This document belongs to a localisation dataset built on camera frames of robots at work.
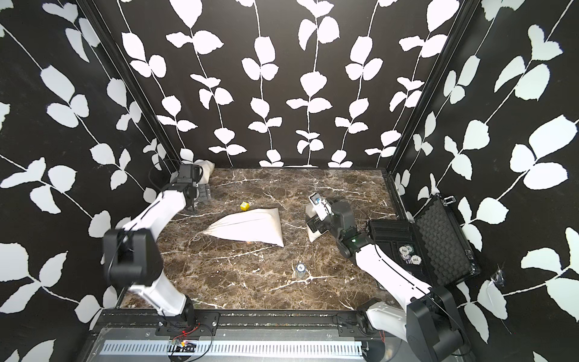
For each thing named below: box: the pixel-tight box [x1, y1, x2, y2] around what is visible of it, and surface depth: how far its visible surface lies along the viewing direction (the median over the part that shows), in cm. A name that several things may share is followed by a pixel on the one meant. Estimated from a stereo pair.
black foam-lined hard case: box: [368, 194, 481, 289], surface depth 82 cm
